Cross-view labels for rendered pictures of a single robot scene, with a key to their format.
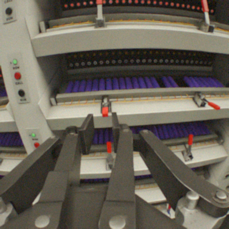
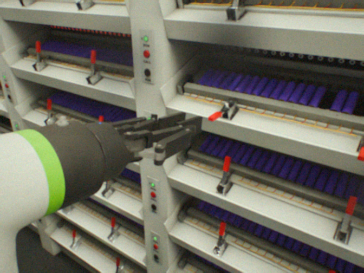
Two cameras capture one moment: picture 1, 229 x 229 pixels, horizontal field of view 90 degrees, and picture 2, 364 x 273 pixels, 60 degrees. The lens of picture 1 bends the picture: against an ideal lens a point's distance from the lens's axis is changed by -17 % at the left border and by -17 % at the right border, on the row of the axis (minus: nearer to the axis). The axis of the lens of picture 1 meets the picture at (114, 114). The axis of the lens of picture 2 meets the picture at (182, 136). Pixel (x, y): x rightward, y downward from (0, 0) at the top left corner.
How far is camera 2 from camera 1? 0.39 m
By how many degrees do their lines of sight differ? 34
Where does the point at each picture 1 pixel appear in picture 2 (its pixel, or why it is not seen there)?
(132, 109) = (256, 124)
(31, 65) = (161, 47)
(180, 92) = (340, 120)
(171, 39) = (318, 43)
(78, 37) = (208, 29)
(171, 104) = (315, 134)
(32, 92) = (158, 75)
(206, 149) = not seen: outside the picture
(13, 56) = (145, 32)
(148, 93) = (288, 110)
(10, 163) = not seen: hidden behind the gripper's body
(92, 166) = (203, 181)
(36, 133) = not seen: hidden behind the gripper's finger
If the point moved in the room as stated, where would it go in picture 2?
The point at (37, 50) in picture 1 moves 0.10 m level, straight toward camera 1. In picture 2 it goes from (169, 32) to (159, 39)
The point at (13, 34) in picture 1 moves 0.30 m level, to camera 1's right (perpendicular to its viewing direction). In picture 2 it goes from (147, 8) to (282, 15)
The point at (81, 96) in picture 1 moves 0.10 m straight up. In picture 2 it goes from (209, 92) to (210, 47)
